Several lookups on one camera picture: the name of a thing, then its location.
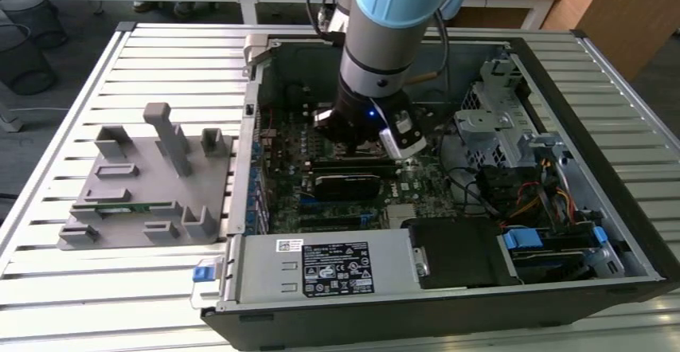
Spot CPU socket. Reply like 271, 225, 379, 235
328, 139, 392, 158

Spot black expansion slot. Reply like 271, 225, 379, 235
295, 217, 369, 230

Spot black PC case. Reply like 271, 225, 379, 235
199, 29, 680, 352

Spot blue disk carrier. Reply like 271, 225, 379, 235
500, 227, 544, 252

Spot RAM slot black clips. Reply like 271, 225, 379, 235
309, 172, 401, 178
309, 163, 400, 169

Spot wooden cabinet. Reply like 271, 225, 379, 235
540, 0, 680, 82

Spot silver metal drive cage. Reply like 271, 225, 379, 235
452, 57, 539, 170

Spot black mesh wastebasket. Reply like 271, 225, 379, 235
0, 0, 71, 50
0, 23, 59, 96

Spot black graphics card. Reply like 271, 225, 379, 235
311, 174, 383, 203

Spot green RAM stick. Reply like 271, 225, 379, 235
71, 201, 175, 214

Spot silver power supply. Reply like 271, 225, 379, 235
216, 230, 429, 314

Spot silver chipset heat sink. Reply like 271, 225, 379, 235
385, 204, 421, 230

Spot black plastic shroud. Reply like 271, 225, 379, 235
399, 215, 520, 291

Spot green motherboard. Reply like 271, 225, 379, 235
253, 103, 459, 237

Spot plastic parts rack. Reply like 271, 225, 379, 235
55, 102, 239, 252

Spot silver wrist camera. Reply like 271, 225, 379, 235
379, 111, 428, 158
311, 107, 337, 131

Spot coloured power wire bundle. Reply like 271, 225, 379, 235
496, 156, 583, 229

